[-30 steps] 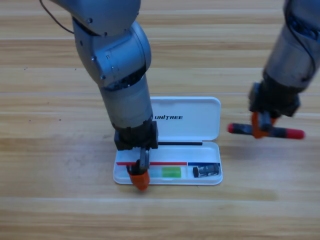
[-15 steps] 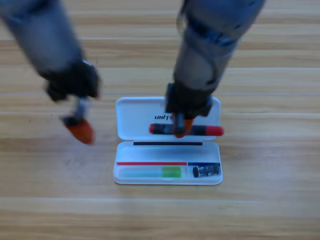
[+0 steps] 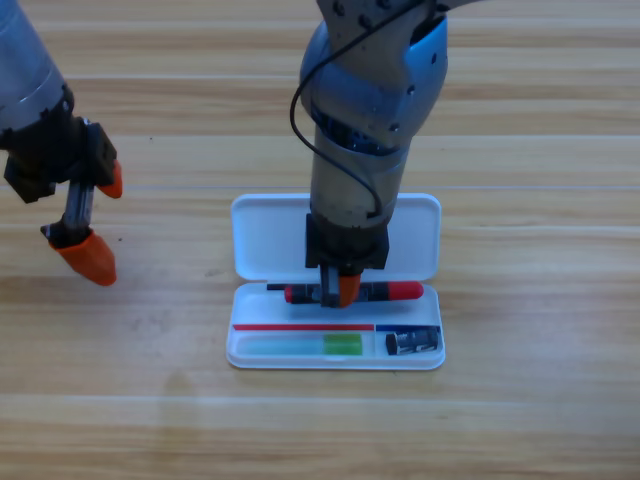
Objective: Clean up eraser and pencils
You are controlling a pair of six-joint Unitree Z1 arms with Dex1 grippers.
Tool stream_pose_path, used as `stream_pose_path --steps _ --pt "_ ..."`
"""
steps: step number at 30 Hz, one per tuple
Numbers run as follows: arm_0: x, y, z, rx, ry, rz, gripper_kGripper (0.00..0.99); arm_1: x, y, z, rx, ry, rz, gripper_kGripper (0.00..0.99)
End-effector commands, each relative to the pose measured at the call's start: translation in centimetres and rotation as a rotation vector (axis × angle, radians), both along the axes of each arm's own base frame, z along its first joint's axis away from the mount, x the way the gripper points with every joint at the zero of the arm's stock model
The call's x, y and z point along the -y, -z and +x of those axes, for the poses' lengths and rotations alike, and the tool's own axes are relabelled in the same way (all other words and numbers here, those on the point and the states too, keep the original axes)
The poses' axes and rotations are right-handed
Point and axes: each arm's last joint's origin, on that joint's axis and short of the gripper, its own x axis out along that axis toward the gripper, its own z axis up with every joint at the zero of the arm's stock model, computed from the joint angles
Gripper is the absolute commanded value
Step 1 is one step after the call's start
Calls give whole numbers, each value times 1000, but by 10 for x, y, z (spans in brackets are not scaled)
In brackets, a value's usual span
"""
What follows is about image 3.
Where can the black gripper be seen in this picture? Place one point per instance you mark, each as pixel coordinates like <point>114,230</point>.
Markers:
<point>60,155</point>
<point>347,247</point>

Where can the black marker with red caps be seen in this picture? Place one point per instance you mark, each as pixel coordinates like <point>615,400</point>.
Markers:
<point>400,291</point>

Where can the green translucent highlighter pen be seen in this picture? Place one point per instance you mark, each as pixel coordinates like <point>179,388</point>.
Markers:
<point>340,345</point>

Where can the small black eraser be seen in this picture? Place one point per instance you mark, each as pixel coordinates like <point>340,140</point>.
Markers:
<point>412,341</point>

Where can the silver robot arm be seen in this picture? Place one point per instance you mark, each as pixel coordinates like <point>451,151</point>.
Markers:
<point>25,80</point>

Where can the white Unitree pencil case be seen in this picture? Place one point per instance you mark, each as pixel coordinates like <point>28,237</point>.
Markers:
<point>270,240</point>

